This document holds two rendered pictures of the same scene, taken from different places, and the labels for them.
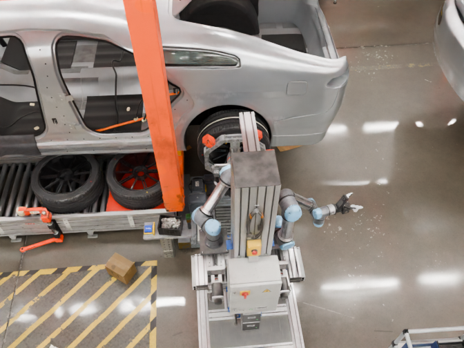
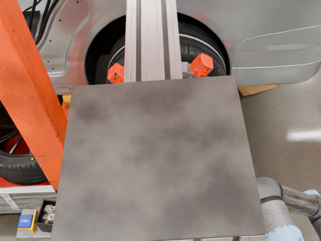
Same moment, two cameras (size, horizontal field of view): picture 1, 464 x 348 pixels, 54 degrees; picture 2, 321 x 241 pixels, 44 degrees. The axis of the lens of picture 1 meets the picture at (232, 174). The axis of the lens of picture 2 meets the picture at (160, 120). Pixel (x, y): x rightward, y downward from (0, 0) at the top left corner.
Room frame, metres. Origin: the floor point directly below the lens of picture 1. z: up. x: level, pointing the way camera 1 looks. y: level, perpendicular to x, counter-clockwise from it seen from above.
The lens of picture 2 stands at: (1.26, -0.18, 2.47)
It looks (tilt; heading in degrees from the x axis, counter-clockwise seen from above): 52 degrees down; 9
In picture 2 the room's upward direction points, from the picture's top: 6 degrees counter-clockwise
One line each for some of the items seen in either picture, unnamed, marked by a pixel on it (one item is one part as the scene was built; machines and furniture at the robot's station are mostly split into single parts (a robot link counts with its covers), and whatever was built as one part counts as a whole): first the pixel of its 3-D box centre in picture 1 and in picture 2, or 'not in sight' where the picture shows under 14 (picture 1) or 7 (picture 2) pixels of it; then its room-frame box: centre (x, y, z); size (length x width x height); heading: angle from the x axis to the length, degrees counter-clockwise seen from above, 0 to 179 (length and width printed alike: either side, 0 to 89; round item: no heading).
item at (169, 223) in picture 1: (170, 225); (59, 216); (2.10, 0.54, 0.51); 0.20 x 0.14 x 0.13; 85
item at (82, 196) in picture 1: (68, 180); not in sight; (2.69, 1.61, 0.39); 0.66 x 0.66 x 0.24
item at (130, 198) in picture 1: (141, 177); (33, 133); (2.73, 0.90, 0.39); 0.66 x 0.66 x 0.24
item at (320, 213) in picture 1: (321, 213); not in sight; (1.79, -0.64, 1.21); 0.11 x 0.08 x 0.09; 110
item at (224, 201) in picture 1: (228, 188); not in sight; (2.77, 0.04, 0.13); 0.50 x 0.36 x 0.10; 94
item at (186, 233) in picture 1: (168, 230); (58, 223); (2.10, 0.57, 0.44); 0.43 x 0.17 x 0.03; 94
